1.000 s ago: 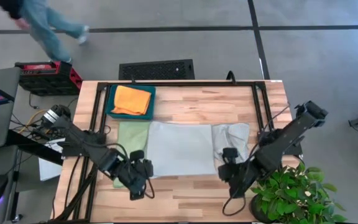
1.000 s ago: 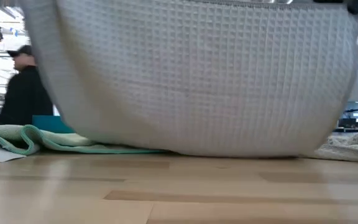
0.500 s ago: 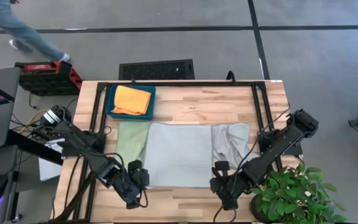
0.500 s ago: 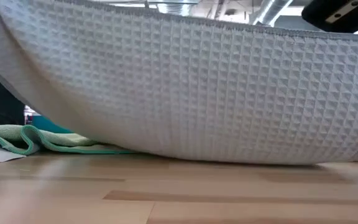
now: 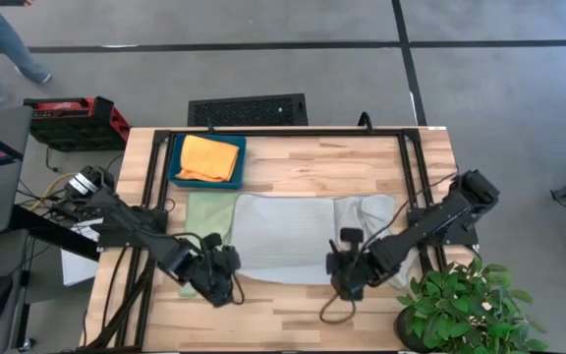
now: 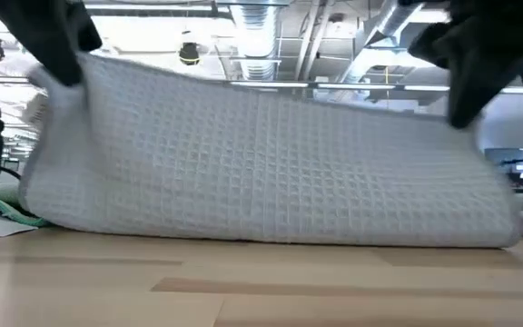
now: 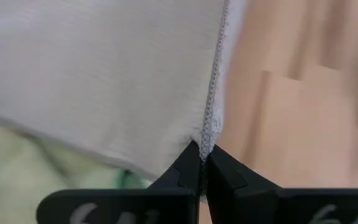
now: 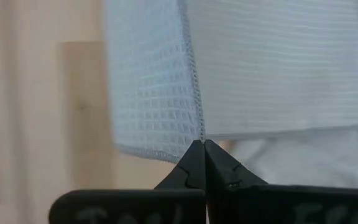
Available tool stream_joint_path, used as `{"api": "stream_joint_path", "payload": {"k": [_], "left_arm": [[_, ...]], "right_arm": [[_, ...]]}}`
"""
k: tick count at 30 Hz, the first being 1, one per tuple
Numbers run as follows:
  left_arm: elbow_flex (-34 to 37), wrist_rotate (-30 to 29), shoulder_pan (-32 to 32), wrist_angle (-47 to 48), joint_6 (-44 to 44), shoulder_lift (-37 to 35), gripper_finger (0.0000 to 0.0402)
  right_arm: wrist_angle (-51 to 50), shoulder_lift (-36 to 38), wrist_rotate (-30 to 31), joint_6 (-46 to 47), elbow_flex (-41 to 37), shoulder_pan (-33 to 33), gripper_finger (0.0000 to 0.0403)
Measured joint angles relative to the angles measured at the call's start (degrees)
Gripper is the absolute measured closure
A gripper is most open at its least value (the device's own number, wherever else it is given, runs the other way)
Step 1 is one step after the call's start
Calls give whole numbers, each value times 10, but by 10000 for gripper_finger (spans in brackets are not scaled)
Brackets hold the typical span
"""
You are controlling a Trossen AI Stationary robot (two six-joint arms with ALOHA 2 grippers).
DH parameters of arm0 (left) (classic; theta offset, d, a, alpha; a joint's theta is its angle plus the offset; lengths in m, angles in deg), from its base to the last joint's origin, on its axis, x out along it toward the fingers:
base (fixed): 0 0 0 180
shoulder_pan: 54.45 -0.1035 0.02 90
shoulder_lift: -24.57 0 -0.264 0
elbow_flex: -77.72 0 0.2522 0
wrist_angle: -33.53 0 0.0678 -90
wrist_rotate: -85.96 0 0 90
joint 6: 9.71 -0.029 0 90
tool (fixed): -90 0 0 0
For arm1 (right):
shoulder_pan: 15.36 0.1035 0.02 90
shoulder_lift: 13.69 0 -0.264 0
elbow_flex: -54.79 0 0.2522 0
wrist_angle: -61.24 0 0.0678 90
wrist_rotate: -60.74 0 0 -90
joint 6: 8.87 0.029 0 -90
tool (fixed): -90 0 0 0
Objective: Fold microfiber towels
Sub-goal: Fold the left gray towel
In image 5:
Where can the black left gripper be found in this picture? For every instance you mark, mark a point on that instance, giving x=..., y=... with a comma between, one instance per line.
x=214, y=273

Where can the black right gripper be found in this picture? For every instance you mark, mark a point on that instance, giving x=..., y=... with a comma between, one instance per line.
x=352, y=268

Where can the grey waffle-weave towel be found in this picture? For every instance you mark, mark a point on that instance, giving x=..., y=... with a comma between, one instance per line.
x=366, y=211

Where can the green microfiber towel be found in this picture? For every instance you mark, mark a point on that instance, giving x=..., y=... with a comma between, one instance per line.
x=209, y=214

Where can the grey ribbed microfiber towel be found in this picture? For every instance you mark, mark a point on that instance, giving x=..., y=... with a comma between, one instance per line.
x=283, y=231

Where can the teal plastic bin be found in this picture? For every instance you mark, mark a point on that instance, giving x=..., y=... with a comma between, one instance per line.
x=204, y=185

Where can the orange microfiber towel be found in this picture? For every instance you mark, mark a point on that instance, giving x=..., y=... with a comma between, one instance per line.
x=207, y=157

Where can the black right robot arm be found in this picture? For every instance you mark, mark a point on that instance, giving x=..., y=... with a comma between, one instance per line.
x=430, y=221

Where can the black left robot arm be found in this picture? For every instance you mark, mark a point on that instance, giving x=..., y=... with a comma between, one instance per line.
x=130, y=221

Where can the green potted plant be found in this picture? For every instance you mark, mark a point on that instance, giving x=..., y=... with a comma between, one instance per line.
x=460, y=310

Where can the white paper sheet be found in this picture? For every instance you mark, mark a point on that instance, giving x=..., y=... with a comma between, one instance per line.
x=76, y=268

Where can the black perforated floor grate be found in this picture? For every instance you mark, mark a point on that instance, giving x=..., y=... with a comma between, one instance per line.
x=248, y=110

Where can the black diagonal desk bar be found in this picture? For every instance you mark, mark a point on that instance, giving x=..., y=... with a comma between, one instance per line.
x=52, y=231

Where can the red and black tool case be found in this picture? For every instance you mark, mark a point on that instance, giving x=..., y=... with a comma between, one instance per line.
x=76, y=123

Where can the black aluminium table frame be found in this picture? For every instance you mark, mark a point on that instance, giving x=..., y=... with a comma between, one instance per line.
x=312, y=132

